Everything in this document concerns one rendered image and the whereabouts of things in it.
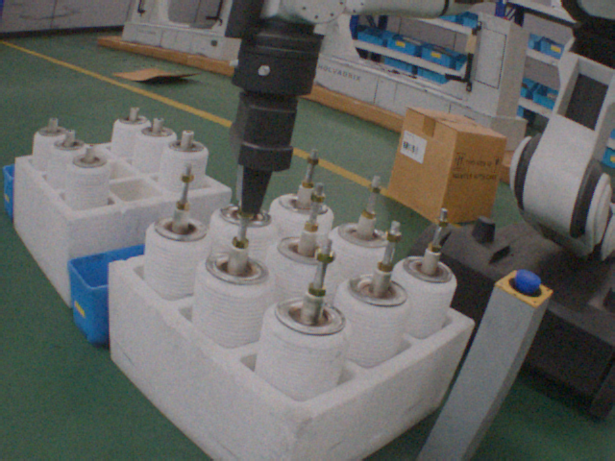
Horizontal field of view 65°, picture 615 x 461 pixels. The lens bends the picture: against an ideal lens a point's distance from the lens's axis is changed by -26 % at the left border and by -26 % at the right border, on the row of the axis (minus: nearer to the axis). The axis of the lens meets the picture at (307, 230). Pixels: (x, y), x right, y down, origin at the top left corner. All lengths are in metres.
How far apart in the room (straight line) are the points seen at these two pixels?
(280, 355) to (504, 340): 0.27
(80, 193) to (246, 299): 0.44
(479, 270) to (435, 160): 0.76
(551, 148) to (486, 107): 1.94
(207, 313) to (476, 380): 0.34
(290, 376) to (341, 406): 0.07
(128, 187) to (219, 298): 0.54
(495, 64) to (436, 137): 1.10
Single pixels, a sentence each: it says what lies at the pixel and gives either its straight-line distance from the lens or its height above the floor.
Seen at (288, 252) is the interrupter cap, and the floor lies 0.25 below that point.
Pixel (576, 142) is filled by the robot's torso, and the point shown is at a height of 0.49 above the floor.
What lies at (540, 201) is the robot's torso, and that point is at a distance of 0.93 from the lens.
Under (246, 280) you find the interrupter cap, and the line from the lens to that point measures 0.71.
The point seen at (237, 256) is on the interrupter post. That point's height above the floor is 0.27.
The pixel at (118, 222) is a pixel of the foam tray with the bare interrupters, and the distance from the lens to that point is 1.05.
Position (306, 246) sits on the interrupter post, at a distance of 0.80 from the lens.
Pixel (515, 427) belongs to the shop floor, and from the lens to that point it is 1.02.
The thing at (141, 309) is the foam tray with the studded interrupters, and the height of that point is 0.16.
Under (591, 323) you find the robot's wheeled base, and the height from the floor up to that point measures 0.19.
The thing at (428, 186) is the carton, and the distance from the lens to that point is 1.85.
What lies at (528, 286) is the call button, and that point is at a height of 0.32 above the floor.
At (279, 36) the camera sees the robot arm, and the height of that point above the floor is 0.53.
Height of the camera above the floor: 0.58
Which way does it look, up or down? 22 degrees down
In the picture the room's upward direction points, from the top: 12 degrees clockwise
